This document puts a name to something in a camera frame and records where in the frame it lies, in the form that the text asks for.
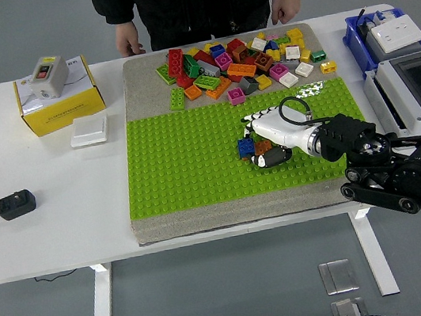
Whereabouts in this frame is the person's left hand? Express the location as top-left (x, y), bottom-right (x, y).
top-left (268, 0), bottom-right (305, 28)

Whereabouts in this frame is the person's right hand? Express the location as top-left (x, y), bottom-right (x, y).
top-left (112, 18), bottom-right (147, 59)

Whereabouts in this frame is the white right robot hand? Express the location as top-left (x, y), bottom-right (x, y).
top-left (238, 98), bottom-right (328, 172)

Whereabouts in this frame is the blue toy brick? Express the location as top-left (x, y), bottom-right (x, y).
top-left (262, 38), bottom-right (280, 54)
top-left (208, 43), bottom-right (228, 60)
top-left (236, 136), bottom-right (258, 161)

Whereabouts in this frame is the orange eight-stud toy brick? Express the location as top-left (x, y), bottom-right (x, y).
top-left (251, 139), bottom-right (275, 158)
top-left (225, 59), bottom-right (260, 83)

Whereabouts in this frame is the white toy brick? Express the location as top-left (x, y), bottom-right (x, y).
top-left (248, 35), bottom-right (270, 55)
top-left (277, 70), bottom-right (301, 90)
top-left (283, 44), bottom-right (302, 63)
top-left (293, 59), bottom-right (316, 80)

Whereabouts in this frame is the lime flat toy brick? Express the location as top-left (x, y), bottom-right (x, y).
top-left (154, 62), bottom-right (178, 89)

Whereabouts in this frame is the red long toy brick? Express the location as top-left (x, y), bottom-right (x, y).
top-left (164, 47), bottom-right (188, 79)

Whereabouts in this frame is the dark grey toy brick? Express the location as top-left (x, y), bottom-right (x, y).
top-left (239, 74), bottom-right (262, 96)

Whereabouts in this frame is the translucent grey toy brick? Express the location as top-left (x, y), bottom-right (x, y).
top-left (283, 56), bottom-right (301, 71)

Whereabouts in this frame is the magenta toy brick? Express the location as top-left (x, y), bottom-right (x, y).
top-left (268, 61), bottom-right (291, 82)
top-left (213, 51), bottom-right (236, 73)
top-left (226, 86), bottom-right (248, 107)

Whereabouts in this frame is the brown toy brick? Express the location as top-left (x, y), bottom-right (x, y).
top-left (252, 50), bottom-right (277, 75)

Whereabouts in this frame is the red square toy brick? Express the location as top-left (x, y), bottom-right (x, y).
top-left (224, 36), bottom-right (248, 55)

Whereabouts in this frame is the dark green toy brick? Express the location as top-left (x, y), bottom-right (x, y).
top-left (180, 51), bottom-right (203, 80)

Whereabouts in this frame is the orange long toy brick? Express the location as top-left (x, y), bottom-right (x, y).
top-left (203, 74), bottom-right (235, 102)

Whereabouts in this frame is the lime eight-stud toy brick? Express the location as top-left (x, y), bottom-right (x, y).
top-left (166, 86), bottom-right (188, 113)

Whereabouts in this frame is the orange small toy brick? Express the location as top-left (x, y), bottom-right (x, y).
top-left (182, 82), bottom-right (204, 103)

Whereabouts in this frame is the grey long toy brick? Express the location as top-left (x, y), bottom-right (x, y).
top-left (197, 57), bottom-right (222, 81)

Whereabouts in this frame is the lime six-stud toy brick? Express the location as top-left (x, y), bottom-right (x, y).
top-left (192, 71), bottom-right (222, 93)

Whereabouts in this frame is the green studded baseplate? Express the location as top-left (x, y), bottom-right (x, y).
top-left (113, 73), bottom-right (376, 222)

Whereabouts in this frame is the grey-brown mat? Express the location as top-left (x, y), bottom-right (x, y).
top-left (103, 15), bottom-right (380, 248)

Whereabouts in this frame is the blue plastic bin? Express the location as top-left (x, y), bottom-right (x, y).
top-left (339, 3), bottom-right (421, 83)

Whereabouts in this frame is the yellow cardboard box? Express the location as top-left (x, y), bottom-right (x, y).
top-left (10, 51), bottom-right (110, 140)

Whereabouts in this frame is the grey box under socket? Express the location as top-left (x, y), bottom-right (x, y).
top-left (364, 26), bottom-right (421, 66)

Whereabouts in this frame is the white table leg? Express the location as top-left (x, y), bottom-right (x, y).
top-left (347, 204), bottom-right (401, 300)
top-left (79, 261), bottom-right (120, 316)

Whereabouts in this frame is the large metal floor plate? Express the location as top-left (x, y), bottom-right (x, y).
top-left (317, 257), bottom-right (360, 296)

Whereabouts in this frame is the black power adapter plug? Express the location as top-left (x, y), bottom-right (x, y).
top-left (0, 188), bottom-right (40, 223)

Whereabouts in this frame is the black looped wrist cable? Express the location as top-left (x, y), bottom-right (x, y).
top-left (276, 89), bottom-right (335, 132)

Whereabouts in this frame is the grey push-button switch box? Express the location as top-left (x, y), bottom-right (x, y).
top-left (25, 52), bottom-right (74, 103)

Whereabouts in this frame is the white wall switch plate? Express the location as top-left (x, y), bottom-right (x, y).
top-left (66, 113), bottom-right (112, 150)

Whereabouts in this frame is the white wall socket panel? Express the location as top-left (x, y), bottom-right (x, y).
top-left (368, 11), bottom-right (421, 56)

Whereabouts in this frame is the grey enclosure with window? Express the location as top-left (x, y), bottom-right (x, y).
top-left (358, 48), bottom-right (421, 143)

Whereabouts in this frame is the grey metal bracket plate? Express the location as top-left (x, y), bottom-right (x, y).
top-left (328, 296), bottom-right (368, 316)

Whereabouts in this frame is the black cable under table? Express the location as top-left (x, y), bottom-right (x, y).
top-left (32, 268), bottom-right (81, 285)

